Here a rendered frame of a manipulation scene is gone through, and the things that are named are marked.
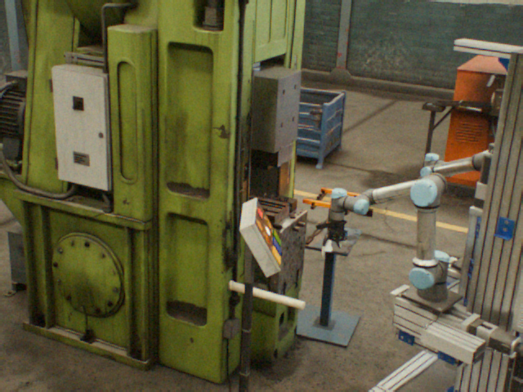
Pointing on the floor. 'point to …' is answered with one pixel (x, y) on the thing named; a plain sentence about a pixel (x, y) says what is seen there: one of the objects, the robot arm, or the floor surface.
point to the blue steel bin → (320, 123)
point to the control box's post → (247, 323)
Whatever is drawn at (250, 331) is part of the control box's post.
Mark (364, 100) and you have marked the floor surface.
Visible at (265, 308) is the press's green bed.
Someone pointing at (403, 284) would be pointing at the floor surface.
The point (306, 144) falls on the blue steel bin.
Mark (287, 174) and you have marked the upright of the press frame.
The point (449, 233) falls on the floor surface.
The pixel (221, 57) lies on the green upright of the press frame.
